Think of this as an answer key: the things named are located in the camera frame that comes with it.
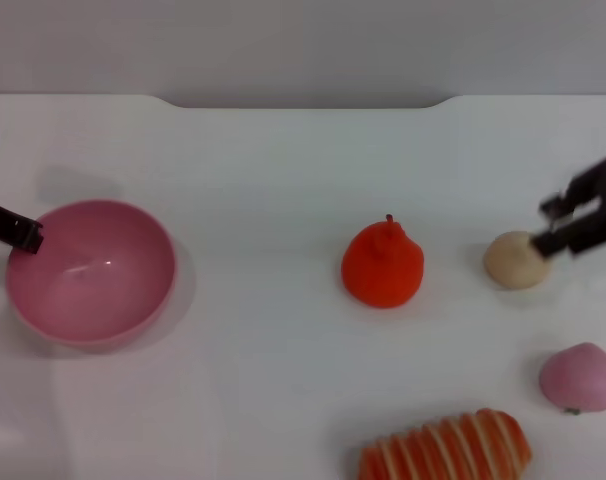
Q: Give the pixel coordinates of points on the orange white striped toy bread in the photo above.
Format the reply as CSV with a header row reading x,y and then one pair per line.
x,y
448,450

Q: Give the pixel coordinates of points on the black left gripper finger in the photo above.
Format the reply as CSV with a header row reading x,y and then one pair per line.
x,y
10,227

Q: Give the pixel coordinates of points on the orange toy pear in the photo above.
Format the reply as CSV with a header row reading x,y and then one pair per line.
x,y
383,270

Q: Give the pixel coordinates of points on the pink toy peach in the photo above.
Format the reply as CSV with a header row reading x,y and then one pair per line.
x,y
580,377

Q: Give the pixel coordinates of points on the beige toy bun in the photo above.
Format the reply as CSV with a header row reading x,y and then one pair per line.
x,y
513,265

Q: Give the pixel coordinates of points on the pink plastic bowl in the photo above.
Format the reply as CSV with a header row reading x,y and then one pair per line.
x,y
93,280

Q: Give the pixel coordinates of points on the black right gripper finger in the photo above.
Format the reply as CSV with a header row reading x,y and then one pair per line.
x,y
585,185
583,232

